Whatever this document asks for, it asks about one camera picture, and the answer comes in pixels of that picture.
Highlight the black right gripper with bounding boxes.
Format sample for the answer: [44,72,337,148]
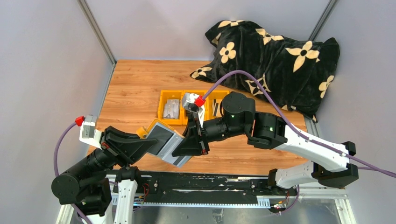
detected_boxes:
[172,113,248,157]

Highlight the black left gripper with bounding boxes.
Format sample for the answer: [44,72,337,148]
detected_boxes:
[79,123,157,175]

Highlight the yellow leather card holder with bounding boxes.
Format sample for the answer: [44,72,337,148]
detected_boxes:
[136,119,192,168]

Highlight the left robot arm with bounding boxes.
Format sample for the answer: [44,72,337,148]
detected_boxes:
[51,123,158,224]

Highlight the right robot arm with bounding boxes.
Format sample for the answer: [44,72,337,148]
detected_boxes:
[172,92,359,195]

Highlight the silver card stack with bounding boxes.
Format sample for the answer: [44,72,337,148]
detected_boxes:
[163,99,180,119]

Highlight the yellow bin with beige cards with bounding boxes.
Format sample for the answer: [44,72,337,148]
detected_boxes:
[206,90,230,119]

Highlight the beige striped card stack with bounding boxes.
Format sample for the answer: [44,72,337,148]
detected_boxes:
[212,99,222,118]

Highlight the yellow bin with black cards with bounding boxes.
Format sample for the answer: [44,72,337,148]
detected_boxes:
[180,90,208,126]

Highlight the yellow bin with silver cards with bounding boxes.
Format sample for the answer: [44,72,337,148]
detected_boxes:
[157,90,184,125]

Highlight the black floral fleece blanket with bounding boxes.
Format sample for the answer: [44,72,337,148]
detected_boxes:
[191,20,340,121]

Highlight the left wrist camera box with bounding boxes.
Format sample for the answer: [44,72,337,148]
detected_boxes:
[79,115,102,148]

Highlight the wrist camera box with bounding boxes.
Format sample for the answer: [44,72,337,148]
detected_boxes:
[79,115,102,148]
[181,92,205,127]

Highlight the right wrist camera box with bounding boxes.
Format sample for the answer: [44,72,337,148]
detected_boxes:
[181,92,205,127]

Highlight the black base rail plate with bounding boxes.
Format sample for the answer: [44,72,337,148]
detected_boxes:
[105,169,299,206]

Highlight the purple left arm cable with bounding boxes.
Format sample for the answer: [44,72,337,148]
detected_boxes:
[53,122,93,224]

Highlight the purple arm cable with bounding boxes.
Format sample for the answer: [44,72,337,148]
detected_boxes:
[195,70,396,214]
[53,122,93,224]

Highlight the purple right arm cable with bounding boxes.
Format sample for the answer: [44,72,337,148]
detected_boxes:
[195,70,396,214]

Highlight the aluminium frame rail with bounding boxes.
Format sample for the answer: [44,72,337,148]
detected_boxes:
[77,0,117,67]

